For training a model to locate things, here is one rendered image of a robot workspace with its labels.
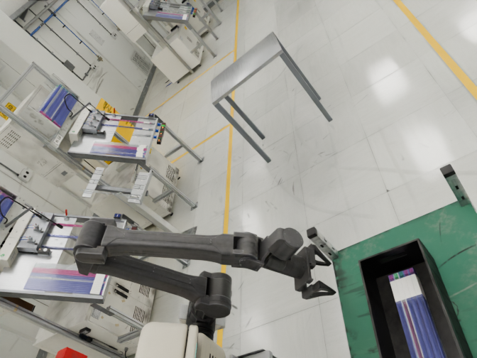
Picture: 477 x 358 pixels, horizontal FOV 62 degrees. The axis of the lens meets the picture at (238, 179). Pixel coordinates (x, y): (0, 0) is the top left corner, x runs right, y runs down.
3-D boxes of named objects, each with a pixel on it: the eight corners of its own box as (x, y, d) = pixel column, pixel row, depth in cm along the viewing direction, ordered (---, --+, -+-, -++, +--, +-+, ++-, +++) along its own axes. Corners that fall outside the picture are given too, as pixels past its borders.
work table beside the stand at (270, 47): (333, 119, 343) (281, 49, 302) (267, 163, 366) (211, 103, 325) (320, 96, 379) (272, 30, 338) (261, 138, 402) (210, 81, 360)
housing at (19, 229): (40, 219, 309) (36, 207, 300) (12, 273, 273) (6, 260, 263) (30, 219, 309) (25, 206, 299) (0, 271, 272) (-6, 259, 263)
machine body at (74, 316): (163, 276, 361) (110, 241, 329) (149, 352, 308) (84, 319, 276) (116, 299, 388) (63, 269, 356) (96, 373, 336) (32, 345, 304)
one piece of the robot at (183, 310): (198, 334, 124) (177, 319, 117) (200, 319, 128) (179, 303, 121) (226, 328, 120) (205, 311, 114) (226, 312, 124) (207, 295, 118)
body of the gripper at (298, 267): (311, 247, 104) (287, 239, 102) (315, 280, 96) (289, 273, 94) (298, 260, 108) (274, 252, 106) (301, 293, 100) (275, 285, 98)
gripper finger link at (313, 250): (336, 251, 107) (306, 241, 105) (340, 273, 102) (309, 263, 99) (321, 263, 111) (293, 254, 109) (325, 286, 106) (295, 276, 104)
